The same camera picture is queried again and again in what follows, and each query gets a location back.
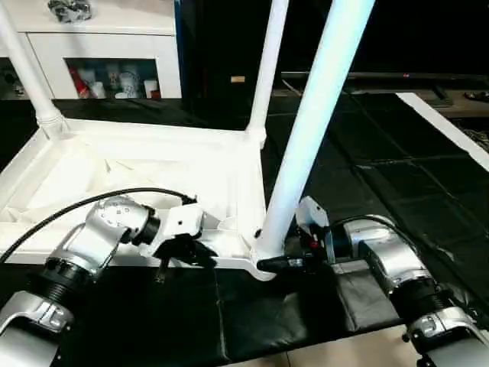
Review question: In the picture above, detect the white plastic table top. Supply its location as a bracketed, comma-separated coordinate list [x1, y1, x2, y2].
[0, 119, 293, 283]

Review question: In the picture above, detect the white plastic table leg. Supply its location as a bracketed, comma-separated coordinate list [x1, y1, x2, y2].
[245, 0, 292, 149]
[254, 0, 377, 262]
[0, 0, 69, 140]

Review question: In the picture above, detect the black mat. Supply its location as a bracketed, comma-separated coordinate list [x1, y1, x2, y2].
[0, 92, 489, 365]

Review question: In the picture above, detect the white flat strip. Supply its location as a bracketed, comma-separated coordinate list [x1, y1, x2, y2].
[397, 92, 489, 171]

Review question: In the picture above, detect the black flat monitor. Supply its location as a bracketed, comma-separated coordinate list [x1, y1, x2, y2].
[280, 70, 489, 86]

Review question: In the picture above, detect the white glass-door cabinet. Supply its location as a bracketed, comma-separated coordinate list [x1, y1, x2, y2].
[0, 0, 183, 101]

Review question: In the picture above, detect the black cabinet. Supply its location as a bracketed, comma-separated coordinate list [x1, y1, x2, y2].
[174, 0, 489, 100]

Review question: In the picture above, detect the grey object on cabinet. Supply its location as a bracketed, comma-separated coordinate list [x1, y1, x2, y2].
[47, 0, 93, 23]

